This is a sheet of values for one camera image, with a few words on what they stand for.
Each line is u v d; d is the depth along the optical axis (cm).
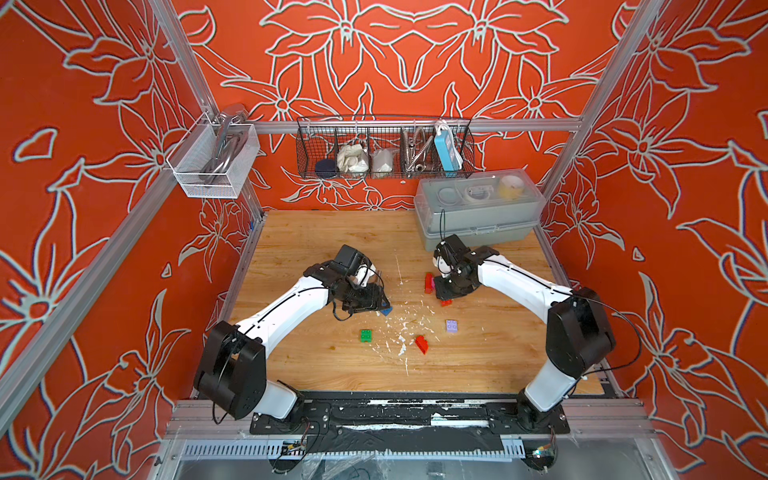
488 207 100
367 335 85
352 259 67
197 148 81
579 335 45
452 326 87
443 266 74
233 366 42
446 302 86
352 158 92
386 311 93
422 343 84
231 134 85
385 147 95
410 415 74
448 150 86
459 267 65
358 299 71
